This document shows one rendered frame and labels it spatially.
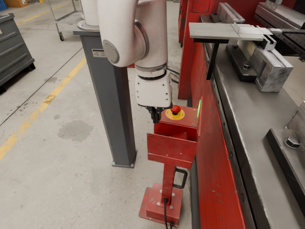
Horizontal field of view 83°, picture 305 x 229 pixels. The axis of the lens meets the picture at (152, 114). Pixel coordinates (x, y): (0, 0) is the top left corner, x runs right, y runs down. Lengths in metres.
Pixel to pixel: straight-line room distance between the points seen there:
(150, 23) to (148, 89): 0.16
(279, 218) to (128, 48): 0.40
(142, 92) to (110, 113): 0.56
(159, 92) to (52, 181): 1.23
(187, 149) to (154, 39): 0.34
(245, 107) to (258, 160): 0.19
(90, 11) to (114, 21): 0.49
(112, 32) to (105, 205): 1.15
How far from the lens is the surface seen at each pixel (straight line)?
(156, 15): 0.38
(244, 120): 0.55
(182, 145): 0.55
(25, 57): 3.05
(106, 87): 0.91
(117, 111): 0.99
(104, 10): 0.34
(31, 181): 1.63
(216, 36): 0.75
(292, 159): 0.47
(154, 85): 0.45
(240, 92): 0.67
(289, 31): 0.91
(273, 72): 0.68
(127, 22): 0.32
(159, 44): 0.40
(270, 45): 0.78
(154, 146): 0.59
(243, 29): 0.86
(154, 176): 1.38
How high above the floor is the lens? 1.21
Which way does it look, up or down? 42 degrees down
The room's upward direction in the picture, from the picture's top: straight up
